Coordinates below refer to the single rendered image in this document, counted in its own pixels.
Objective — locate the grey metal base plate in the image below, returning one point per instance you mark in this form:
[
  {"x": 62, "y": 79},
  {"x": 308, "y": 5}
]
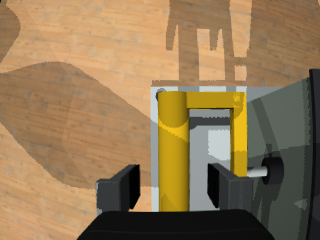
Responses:
[{"x": 209, "y": 141}]

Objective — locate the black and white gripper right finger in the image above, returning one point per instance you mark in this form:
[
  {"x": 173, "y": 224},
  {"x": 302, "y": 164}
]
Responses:
[{"x": 228, "y": 191}]

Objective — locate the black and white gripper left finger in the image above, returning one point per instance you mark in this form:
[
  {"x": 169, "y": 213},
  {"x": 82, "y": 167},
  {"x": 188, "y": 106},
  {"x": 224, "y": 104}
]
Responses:
[{"x": 119, "y": 193}]

